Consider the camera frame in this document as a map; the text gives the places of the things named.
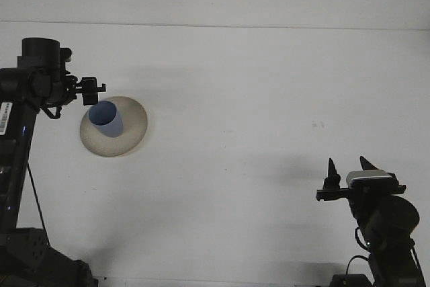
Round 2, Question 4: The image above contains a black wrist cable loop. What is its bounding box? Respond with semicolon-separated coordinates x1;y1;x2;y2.
353;227;370;251

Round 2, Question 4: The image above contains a pale round plate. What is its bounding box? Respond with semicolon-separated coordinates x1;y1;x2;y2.
79;95;148;158

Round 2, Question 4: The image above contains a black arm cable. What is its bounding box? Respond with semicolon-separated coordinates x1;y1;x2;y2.
26;161;48;238
345;254;370;278

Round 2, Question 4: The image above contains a pale blue cup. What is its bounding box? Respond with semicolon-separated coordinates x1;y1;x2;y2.
87;100;124;139

